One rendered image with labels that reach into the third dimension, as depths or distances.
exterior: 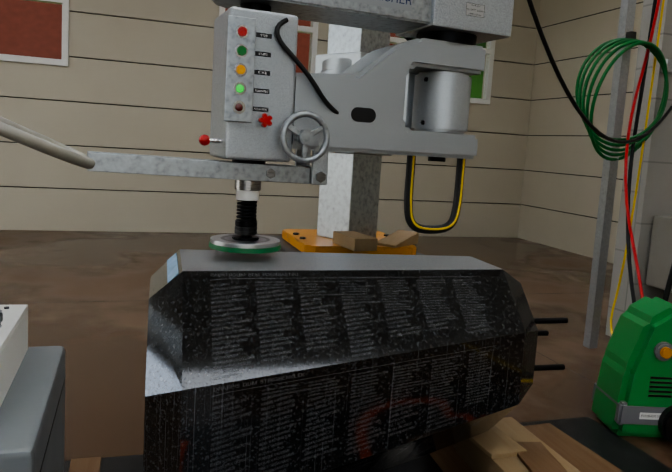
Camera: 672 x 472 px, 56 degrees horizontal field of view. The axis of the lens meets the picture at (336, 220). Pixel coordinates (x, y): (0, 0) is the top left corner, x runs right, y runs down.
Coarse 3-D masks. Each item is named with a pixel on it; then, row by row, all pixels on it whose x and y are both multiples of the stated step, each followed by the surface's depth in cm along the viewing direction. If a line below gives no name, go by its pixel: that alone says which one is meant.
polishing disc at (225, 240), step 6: (222, 234) 199; (228, 234) 200; (234, 234) 201; (210, 240) 190; (216, 240) 187; (222, 240) 188; (228, 240) 188; (234, 240) 189; (258, 240) 192; (264, 240) 192; (270, 240) 193; (276, 240) 194; (228, 246) 184; (234, 246) 183; (240, 246) 183; (246, 246) 183; (252, 246) 184; (258, 246) 184; (264, 246) 186; (270, 246) 187; (276, 246) 190
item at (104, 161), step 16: (96, 160) 168; (112, 160) 170; (128, 160) 172; (144, 160) 173; (160, 160) 175; (176, 160) 176; (192, 160) 178; (208, 160) 191; (192, 176) 179; (208, 176) 181; (224, 176) 182; (240, 176) 184; (256, 176) 186; (272, 176) 187; (288, 176) 190; (304, 176) 192; (320, 176) 190
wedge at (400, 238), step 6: (390, 234) 272; (396, 234) 272; (402, 234) 271; (408, 234) 271; (414, 234) 270; (378, 240) 265; (384, 240) 264; (390, 240) 264; (396, 240) 264; (402, 240) 263; (408, 240) 266; (414, 240) 270; (390, 246) 258; (396, 246) 258; (402, 246) 263
